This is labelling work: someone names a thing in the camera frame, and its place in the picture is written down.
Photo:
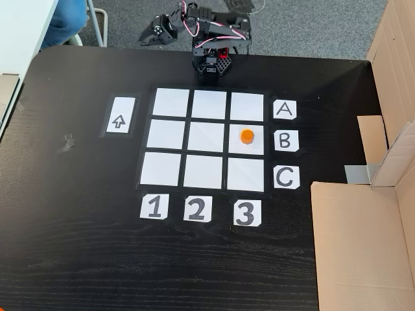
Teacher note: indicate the round orange token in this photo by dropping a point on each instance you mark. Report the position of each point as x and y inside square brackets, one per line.
[247, 136]

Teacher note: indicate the white nine-square paper grid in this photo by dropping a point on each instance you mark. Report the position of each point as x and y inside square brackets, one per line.
[206, 137]

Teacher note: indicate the red black bar clamp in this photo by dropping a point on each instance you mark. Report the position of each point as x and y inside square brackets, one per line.
[223, 53]

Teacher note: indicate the person's leg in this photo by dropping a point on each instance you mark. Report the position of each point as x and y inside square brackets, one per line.
[66, 22]

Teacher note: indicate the white arrow paper sheet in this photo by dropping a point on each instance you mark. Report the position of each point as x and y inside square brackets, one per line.
[119, 115]

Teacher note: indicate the white side table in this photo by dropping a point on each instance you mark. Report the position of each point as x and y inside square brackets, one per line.
[22, 32]

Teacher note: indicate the clear tape scrap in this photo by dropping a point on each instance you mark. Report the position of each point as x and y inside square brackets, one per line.
[66, 144]

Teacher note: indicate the paper sheet letter A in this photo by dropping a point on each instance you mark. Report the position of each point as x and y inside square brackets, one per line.
[285, 110]

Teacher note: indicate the paper sheet letter B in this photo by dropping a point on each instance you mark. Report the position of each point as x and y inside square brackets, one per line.
[286, 141]

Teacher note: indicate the paper sheet number 1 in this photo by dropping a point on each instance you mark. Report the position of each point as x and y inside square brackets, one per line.
[154, 206]

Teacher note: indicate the paper sheet number 2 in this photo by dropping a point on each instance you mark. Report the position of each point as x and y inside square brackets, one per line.
[197, 209]

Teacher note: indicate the paper sheet letter C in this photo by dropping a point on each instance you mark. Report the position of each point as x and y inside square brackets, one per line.
[286, 177]

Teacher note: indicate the paper sheet number 3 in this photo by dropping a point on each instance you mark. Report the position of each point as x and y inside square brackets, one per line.
[247, 213]

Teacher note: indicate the brown cardboard screen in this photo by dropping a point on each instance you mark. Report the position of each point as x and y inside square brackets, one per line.
[356, 246]

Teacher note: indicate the grey metal chair frame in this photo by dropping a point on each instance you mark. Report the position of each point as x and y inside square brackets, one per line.
[103, 26]

